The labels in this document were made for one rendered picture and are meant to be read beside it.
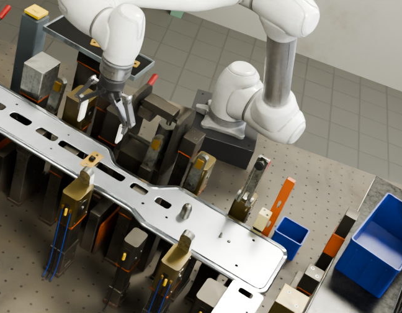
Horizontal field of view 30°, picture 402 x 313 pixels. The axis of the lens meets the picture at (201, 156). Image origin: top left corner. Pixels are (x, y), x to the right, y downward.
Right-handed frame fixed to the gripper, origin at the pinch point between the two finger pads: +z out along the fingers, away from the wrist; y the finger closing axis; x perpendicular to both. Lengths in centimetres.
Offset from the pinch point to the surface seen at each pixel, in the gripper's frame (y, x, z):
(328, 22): 7, 311, 85
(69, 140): -10.2, 2.9, 13.6
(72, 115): -15.6, 11.4, 11.8
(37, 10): -49, 34, -2
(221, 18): -60, 292, 110
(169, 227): 33.0, -7.8, 13.5
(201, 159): 29.1, 15.4, 4.0
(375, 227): 86, 37, 10
